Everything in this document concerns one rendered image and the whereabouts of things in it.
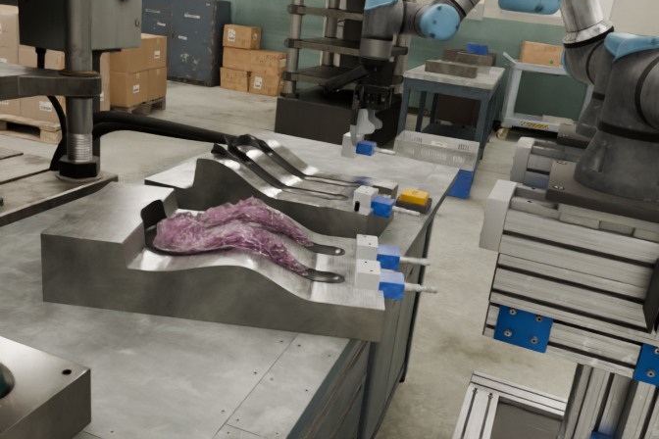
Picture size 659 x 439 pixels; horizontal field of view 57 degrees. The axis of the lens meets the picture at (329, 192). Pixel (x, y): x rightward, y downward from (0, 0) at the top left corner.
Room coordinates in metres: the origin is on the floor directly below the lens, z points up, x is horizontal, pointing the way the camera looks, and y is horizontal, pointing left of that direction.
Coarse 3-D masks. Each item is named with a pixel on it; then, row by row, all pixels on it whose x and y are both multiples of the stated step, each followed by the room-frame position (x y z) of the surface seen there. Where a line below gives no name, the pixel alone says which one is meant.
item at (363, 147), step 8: (344, 136) 1.45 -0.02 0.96; (360, 136) 1.46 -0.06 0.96; (344, 144) 1.45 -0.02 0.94; (360, 144) 1.44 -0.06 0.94; (368, 144) 1.43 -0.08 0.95; (376, 144) 1.46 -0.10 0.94; (344, 152) 1.44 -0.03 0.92; (352, 152) 1.44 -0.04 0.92; (360, 152) 1.44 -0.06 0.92; (368, 152) 1.43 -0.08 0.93; (384, 152) 1.43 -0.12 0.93; (392, 152) 1.43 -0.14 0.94
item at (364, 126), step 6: (360, 114) 1.44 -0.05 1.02; (366, 114) 1.42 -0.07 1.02; (360, 120) 1.43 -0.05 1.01; (366, 120) 1.42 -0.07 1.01; (354, 126) 1.42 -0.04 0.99; (360, 126) 1.42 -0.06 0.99; (366, 126) 1.42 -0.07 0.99; (372, 126) 1.41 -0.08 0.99; (354, 132) 1.42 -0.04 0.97; (360, 132) 1.42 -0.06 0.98; (366, 132) 1.41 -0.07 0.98; (372, 132) 1.41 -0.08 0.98; (354, 138) 1.42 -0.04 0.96; (354, 144) 1.43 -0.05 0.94
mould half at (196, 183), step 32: (224, 160) 1.19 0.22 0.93; (256, 160) 1.26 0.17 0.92; (288, 160) 1.35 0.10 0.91; (192, 192) 1.19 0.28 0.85; (224, 192) 1.17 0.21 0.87; (256, 192) 1.15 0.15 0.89; (352, 192) 1.21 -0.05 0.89; (320, 224) 1.10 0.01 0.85; (352, 224) 1.08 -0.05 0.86; (384, 224) 1.24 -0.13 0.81
